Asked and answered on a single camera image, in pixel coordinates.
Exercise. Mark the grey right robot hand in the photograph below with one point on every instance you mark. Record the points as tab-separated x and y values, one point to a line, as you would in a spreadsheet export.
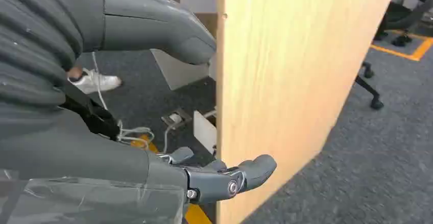
84	168

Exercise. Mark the person's white shoe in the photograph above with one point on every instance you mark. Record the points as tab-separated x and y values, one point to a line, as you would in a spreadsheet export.
96	81

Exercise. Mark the metal floor socket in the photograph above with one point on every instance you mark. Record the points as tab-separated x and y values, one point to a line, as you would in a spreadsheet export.
176	118

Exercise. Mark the yellow floor tape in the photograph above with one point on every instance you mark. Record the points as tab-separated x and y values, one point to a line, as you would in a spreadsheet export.
417	51
198	215

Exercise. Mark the small white panel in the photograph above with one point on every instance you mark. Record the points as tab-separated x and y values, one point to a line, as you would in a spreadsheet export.
204	129

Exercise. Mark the white desk panel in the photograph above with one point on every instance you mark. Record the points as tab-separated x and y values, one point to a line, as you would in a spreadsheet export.
179	72

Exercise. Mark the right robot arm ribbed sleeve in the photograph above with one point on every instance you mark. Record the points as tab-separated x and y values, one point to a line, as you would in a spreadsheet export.
34	40

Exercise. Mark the pale wooden desk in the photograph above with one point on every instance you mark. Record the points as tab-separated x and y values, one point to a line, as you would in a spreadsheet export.
280	80

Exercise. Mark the black office chair base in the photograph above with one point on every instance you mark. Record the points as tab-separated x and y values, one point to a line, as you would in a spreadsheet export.
368	87

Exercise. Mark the black office chair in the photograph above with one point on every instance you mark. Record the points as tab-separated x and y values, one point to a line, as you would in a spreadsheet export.
406	9

